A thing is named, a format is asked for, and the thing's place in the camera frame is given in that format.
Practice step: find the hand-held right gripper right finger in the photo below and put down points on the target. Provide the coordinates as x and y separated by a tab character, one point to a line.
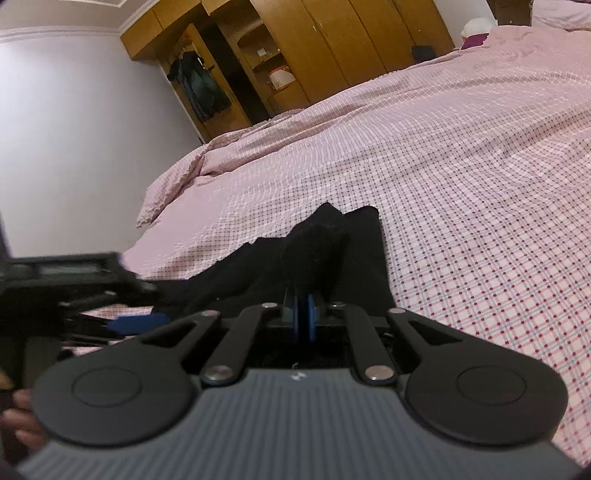
310	318

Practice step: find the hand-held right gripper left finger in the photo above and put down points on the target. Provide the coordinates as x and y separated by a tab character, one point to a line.
288	314

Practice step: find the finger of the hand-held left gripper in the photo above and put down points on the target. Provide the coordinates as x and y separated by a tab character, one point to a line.
138	321

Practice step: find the black garment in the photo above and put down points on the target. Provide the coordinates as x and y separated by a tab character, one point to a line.
318	258

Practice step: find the person's left hand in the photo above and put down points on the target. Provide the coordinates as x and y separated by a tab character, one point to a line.
23	420

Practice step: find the pink checked bed cover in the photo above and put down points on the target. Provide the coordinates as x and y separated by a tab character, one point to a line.
461	184

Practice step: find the white container with red lid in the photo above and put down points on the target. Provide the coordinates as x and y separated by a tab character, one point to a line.
281	77

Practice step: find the dark hanging jacket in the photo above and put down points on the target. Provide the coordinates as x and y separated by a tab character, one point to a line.
201	85

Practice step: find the wooden wardrobe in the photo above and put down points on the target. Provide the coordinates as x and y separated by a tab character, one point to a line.
332	41

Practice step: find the small black bag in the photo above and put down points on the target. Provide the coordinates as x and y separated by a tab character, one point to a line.
423	53

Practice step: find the purple cloth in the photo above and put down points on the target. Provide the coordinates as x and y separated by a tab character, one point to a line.
474	41

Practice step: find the white round pillow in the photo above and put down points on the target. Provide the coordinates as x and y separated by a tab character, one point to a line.
475	26

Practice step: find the pale pillow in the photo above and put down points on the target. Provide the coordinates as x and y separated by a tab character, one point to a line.
563	13

